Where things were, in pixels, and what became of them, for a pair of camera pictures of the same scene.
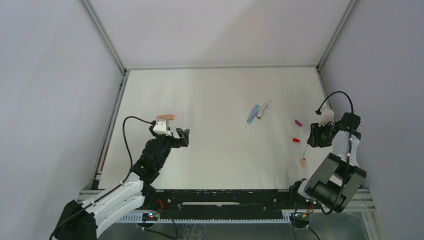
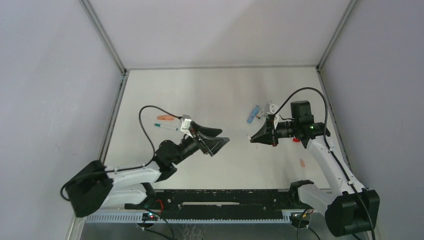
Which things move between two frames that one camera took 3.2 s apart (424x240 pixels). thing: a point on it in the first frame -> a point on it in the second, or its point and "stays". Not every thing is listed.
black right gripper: [319, 135] -> [272, 131]
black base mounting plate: [266, 203] stays
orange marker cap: [168, 117] stays
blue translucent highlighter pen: [253, 114] stays
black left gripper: [177, 138] -> [201, 143]
